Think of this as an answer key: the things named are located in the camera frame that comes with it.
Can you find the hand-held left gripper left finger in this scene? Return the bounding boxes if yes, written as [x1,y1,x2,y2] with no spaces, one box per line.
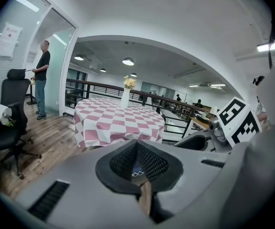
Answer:
[0,139,156,229]

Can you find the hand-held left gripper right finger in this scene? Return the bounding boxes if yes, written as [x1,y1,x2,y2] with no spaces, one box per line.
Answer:
[136,140,233,220]

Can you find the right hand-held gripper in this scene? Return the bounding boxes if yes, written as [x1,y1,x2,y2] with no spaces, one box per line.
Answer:
[173,96,263,154]

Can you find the black office chair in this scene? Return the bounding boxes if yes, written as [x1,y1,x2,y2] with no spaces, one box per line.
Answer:
[0,68,42,180]

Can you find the table with pink checkered cloth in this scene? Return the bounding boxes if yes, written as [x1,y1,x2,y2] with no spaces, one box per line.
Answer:
[73,97,166,149]

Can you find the white ribbed vase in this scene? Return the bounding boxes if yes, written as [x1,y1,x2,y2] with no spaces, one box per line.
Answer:
[120,87,131,110]

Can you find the yellow flower bunch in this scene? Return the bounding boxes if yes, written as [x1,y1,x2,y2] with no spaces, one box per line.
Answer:
[123,75,137,90]

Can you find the dark metal railing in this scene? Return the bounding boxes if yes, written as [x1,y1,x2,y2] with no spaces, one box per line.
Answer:
[65,78,212,139]

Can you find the small dark side table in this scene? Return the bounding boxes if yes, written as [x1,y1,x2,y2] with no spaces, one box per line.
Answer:
[26,79,37,105]

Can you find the glass door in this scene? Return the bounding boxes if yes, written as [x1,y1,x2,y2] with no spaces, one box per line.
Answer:
[26,7,78,116]

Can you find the rectangular ceiling light panel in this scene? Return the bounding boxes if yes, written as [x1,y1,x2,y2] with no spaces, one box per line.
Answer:
[256,42,275,52]

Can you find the white paper notice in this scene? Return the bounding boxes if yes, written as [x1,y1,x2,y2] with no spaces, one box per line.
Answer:
[0,21,23,58]

